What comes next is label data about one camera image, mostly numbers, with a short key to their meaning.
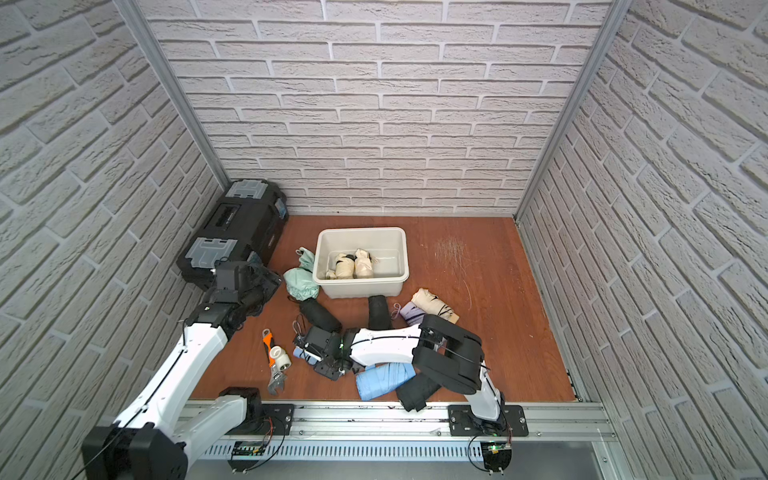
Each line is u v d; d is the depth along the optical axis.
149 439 0.38
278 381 0.79
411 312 0.90
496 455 0.70
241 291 0.62
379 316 0.90
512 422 0.75
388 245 0.98
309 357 0.81
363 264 0.98
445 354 0.48
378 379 0.77
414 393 0.76
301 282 0.91
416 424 0.76
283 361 0.81
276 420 0.72
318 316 0.89
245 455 0.71
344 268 1.00
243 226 0.92
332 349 0.64
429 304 0.91
